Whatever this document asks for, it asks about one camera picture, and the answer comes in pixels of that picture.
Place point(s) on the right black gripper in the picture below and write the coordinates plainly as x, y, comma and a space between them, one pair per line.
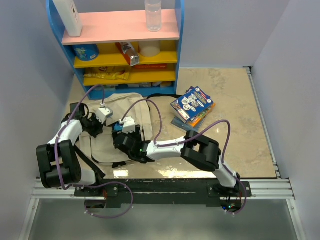
137, 134

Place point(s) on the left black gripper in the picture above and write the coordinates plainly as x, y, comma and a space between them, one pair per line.
100, 128

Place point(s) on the beige canvas backpack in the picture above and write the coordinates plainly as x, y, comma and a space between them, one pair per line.
101, 149

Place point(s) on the blue dinosaur pencil case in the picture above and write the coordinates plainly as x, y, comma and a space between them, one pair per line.
117, 127

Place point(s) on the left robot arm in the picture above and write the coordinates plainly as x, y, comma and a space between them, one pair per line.
61, 163

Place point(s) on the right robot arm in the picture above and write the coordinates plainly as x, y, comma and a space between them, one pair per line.
200, 151

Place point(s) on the yellow chips bag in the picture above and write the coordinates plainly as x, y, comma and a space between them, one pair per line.
109, 72

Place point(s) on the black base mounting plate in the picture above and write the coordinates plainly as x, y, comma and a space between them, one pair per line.
118, 194

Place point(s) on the purple book underneath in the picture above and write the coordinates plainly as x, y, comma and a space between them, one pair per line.
195, 123

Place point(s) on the white packets bottom shelf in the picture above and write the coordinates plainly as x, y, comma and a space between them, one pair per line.
162, 84

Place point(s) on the blue comic book top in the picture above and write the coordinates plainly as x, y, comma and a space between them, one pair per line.
189, 105

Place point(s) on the blue snack cup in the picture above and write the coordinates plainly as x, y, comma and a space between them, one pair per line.
86, 52

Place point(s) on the blue shelf unit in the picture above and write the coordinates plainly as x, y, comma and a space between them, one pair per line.
105, 29

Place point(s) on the red silver snack packet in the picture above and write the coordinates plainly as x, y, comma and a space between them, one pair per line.
129, 53

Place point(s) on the white cylindrical container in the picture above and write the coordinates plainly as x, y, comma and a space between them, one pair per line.
149, 48

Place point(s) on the white rectangular bottle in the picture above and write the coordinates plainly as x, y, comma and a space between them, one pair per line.
70, 17

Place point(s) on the clear plastic bottle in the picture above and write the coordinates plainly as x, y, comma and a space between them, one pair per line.
153, 13

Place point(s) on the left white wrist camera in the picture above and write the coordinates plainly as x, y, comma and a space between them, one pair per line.
103, 113

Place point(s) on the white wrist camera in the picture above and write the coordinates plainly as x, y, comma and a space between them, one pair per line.
128, 125
103, 113

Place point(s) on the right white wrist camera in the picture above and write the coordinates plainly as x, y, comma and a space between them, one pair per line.
128, 125

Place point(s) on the aluminium frame rail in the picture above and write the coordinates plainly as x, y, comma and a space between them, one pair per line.
260, 189

